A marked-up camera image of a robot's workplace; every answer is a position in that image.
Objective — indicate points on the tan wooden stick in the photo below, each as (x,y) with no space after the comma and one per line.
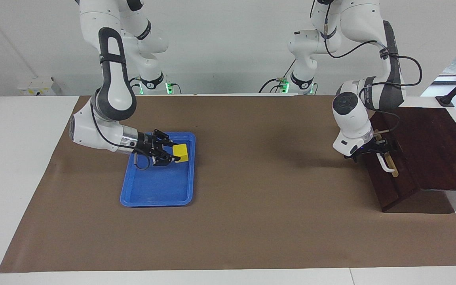
(392,168)

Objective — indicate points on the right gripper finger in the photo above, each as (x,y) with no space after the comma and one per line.
(165,139)
(164,158)

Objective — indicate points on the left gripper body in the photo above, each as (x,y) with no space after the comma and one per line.
(361,152)

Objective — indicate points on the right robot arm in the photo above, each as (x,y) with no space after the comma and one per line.
(113,83)

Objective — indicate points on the blue plastic tray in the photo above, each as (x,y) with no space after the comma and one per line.
(156,186)

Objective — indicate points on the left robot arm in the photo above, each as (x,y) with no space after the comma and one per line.
(350,111)

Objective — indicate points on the white wall box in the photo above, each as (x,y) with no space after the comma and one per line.
(38,87)

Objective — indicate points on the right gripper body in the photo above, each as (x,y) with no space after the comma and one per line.
(145,143)

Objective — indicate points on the dark wooden drawer cabinet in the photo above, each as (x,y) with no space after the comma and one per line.
(430,150)

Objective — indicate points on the yellow block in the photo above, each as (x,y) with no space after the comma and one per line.
(181,152)

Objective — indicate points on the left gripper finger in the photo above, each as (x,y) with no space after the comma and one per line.
(386,151)
(382,143)

